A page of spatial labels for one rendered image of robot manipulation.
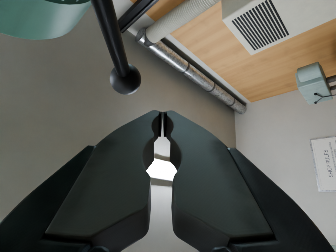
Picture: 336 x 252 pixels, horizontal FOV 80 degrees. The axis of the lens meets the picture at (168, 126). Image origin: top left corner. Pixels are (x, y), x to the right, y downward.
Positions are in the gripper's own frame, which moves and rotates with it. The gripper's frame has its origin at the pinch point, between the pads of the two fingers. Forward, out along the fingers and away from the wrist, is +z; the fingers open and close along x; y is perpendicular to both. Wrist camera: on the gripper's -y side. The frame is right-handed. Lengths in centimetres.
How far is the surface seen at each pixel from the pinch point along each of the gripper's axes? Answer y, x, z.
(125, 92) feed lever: 2.9, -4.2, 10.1
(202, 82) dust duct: 83, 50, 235
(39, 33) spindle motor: -1.7, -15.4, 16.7
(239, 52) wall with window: 43, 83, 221
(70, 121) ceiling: 72, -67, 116
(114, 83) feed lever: 2.0, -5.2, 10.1
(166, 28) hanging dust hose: 17, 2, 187
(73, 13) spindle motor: -4.1, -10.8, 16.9
